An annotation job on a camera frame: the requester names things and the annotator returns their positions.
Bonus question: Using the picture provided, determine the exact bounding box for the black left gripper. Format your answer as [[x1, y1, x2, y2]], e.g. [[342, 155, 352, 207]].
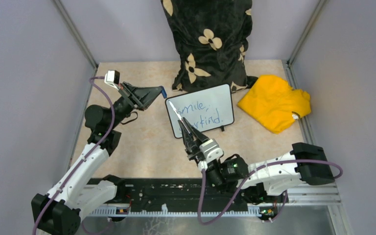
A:
[[108, 81, 163, 129]]

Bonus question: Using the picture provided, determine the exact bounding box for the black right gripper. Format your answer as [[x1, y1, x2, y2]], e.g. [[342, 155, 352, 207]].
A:
[[180, 117, 225, 188]]

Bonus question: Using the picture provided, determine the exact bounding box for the blue marker cap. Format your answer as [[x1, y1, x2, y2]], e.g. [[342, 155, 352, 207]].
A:
[[160, 86, 167, 99]]

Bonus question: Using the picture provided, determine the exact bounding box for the blue capped whiteboard marker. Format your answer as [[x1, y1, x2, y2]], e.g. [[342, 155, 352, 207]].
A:
[[169, 101, 183, 122]]

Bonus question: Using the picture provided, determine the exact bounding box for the small whiteboard black frame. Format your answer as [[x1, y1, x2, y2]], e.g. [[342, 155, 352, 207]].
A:
[[165, 84, 235, 139]]

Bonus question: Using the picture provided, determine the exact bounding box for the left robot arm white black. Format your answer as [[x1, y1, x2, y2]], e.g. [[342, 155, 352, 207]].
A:
[[31, 82, 166, 235]]

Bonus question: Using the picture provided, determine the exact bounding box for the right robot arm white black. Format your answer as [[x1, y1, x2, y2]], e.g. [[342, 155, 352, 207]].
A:
[[178, 117, 338, 202]]

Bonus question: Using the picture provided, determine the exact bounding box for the yellow folded garment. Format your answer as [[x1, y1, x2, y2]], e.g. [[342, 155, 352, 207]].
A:
[[237, 75, 311, 134]]

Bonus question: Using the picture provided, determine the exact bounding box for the black floral plush blanket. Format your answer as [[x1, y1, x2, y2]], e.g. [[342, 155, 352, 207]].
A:
[[161, 0, 257, 93]]

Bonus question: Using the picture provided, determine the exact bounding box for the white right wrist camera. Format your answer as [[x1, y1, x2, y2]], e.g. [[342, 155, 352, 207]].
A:
[[197, 139, 224, 171]]

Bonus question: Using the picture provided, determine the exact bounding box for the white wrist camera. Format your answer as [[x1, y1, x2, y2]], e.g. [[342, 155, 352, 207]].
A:
[[104, 70, 120, 90], [197, 139, 224, 171]]

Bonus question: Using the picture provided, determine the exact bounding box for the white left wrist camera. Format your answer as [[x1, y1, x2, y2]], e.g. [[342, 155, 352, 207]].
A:
[[104, 70, 120, 90]]

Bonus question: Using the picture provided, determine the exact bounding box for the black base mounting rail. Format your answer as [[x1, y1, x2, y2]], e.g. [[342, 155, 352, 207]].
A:
[[84, 177, 286, 221]]

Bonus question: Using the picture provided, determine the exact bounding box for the left aluminium frame post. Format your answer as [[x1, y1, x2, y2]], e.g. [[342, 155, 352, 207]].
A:
[[51, 0, 98, 71]]

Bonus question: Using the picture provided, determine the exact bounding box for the aluminium frame post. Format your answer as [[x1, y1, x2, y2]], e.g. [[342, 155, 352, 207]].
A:
[[51, 0, 98, 71], [287, 0, 328, 67]]

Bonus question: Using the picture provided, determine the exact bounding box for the right aluminium frame post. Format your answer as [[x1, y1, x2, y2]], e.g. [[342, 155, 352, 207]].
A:
[[287, 0, 328, 67]]

